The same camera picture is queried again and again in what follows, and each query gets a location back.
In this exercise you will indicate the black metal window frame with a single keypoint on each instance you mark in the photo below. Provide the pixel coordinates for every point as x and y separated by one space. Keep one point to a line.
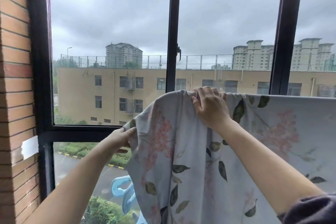
42 48

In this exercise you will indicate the white tall apartment buildings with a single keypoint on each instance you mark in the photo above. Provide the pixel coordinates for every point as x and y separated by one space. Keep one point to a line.
252 55

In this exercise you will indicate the street lamp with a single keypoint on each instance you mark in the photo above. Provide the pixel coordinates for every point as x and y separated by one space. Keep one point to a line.
69 48

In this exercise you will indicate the floral light blue bedsheet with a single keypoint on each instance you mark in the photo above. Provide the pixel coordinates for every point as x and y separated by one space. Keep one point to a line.
262 179

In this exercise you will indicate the light blue clothes peg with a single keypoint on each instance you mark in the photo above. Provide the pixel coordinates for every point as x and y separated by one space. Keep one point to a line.
130 197
115 187
140 220

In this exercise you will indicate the long beige building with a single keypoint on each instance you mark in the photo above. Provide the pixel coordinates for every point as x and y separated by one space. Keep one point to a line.
78 87

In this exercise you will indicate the person's right hand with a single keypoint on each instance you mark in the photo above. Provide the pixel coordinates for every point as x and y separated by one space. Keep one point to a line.
211 108

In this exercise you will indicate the person's left forearm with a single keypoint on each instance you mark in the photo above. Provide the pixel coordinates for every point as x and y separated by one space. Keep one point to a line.
71 189

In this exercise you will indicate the person's dark right sleeve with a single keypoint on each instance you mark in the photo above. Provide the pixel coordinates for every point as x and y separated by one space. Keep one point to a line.
312 209

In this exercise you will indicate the person's right forearm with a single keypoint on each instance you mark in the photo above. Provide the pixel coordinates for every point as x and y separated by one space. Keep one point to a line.
267 168

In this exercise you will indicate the grey tall apartment block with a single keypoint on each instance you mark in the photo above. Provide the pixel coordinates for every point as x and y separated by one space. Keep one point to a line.
120 55

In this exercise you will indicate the person's left hand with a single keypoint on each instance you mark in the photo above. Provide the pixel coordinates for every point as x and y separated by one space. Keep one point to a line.
119 139

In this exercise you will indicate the white paper sheet on wall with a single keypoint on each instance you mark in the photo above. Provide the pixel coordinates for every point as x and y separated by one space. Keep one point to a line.
30 147

